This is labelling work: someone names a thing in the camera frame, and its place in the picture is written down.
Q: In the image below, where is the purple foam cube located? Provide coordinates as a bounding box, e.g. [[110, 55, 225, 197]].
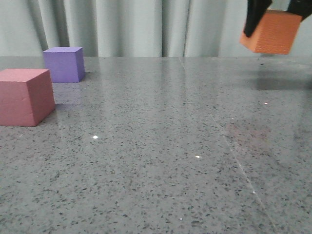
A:
[[43, 47, 85, 83]]

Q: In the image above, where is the orange foam cube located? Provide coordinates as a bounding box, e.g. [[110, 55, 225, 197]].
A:
[[240, 10, 302, 55]]

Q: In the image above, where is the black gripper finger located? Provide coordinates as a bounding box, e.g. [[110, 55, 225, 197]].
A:
[[287, 0, 312, 21], [244, 0, 272, 38]]

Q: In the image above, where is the grey pleated curtain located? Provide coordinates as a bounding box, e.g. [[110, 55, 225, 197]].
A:
[[0, 0, 312, 58]]

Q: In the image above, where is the pink foam cube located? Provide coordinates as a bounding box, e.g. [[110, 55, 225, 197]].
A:
[[0, 68, 55, 127]]

